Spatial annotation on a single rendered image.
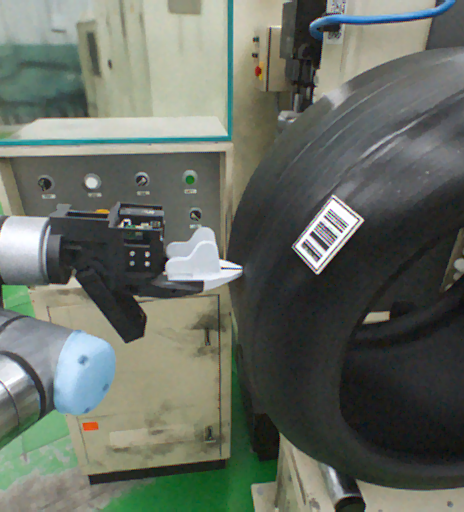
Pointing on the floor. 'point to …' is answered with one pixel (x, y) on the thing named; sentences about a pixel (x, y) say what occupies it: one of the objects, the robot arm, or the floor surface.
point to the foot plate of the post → (264, 496)
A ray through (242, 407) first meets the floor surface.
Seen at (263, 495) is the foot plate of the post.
